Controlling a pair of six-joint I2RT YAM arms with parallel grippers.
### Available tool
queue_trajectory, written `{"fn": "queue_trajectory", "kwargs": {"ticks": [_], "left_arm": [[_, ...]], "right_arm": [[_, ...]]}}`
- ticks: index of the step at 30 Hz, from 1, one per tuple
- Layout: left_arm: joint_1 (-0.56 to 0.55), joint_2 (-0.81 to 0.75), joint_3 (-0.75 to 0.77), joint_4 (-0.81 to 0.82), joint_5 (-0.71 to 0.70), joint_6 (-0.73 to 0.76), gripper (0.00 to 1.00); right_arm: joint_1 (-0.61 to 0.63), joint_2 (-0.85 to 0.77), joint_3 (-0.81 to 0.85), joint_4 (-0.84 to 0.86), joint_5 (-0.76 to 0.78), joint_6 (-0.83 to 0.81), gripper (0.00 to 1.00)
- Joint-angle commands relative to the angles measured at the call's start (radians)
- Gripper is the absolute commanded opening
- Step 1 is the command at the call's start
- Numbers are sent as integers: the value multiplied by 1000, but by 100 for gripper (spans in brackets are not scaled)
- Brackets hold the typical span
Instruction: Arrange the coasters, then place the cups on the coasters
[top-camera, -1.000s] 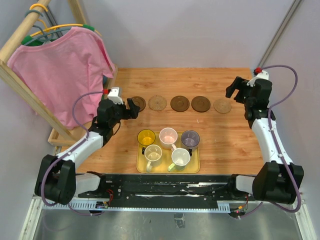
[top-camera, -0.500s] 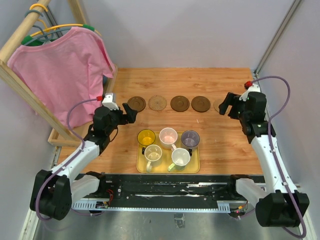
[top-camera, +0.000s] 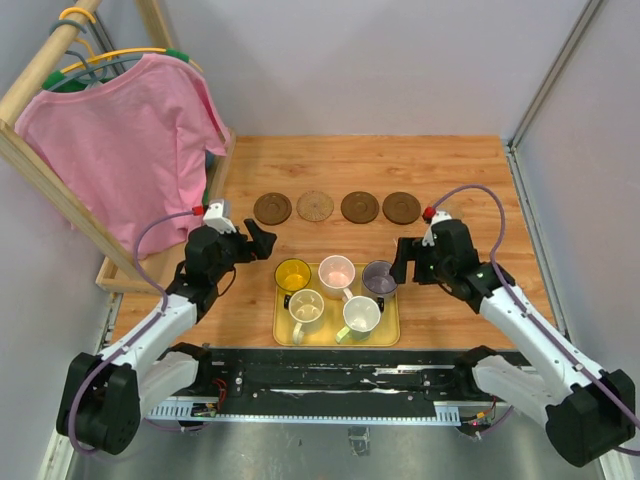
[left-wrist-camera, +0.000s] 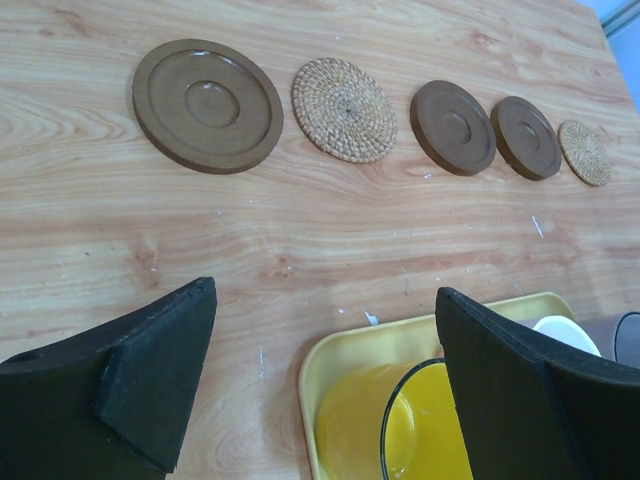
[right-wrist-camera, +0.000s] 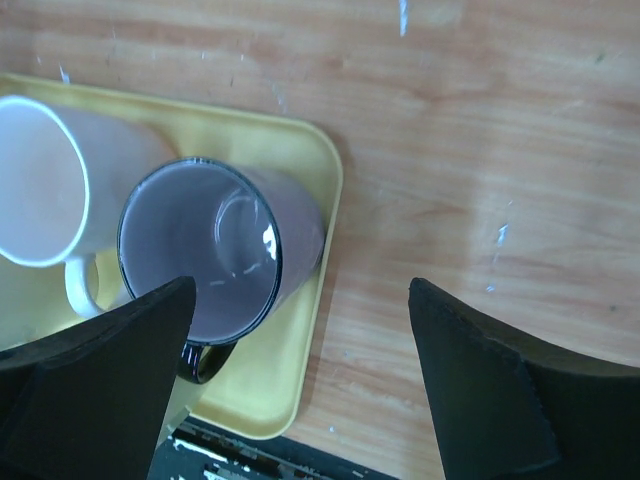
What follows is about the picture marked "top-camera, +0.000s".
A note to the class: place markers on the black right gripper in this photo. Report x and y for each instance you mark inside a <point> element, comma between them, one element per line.
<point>409,249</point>

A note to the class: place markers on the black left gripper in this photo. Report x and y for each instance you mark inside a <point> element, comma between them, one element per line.
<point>263,241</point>

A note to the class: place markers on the dark brown coaster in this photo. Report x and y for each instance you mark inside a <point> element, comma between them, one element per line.
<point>401,208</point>
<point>360,207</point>
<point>272,208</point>

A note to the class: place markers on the yellow transparent cup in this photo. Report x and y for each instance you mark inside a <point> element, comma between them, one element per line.
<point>292,275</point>

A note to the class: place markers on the purple transparent cup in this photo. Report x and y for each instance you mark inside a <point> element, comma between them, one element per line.
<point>377,282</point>

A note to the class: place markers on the light woven rattan coaster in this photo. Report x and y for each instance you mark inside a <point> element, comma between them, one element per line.
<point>315,206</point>

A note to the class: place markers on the pink mug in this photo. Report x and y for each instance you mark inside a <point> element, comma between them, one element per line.
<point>336,273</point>

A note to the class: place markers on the white mug green handle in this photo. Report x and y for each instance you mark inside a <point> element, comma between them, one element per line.
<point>361,317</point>

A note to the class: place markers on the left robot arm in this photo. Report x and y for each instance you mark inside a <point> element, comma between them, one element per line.
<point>107,395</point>

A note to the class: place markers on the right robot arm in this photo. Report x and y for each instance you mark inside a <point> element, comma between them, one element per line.
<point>585,410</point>

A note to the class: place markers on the beige smiley mug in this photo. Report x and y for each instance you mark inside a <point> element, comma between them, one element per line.
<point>306,308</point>

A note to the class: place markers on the yellow plastic tray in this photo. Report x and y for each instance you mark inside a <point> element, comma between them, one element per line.
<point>385,335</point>

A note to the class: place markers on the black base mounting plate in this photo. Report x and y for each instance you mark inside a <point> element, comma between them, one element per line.
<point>333,382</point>

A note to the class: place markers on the pink t-shirt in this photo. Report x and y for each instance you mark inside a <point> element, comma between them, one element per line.
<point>133,149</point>

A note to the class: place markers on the grey clothes hanger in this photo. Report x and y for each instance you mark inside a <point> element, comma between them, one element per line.
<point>90,74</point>

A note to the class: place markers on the yellow clothes hanger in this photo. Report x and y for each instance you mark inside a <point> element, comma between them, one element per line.
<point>157,28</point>

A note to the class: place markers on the wooden hanging rod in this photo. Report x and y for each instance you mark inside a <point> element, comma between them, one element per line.
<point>42,64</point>

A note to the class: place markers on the wooden clothes rack frame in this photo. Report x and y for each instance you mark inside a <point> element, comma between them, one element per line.
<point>147,274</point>

